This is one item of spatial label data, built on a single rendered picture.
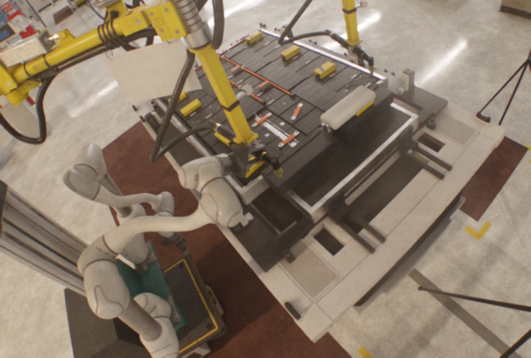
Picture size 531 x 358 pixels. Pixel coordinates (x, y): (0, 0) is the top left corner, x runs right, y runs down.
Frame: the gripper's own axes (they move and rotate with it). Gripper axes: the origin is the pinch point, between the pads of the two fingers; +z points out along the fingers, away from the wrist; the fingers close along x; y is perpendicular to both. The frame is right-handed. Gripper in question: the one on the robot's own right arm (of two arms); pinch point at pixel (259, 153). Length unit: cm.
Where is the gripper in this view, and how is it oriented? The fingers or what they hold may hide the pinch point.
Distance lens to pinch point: 138.6
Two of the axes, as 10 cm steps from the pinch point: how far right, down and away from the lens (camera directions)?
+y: -6.8, -4.3, 6.0
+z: 7.3, -2.6, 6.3
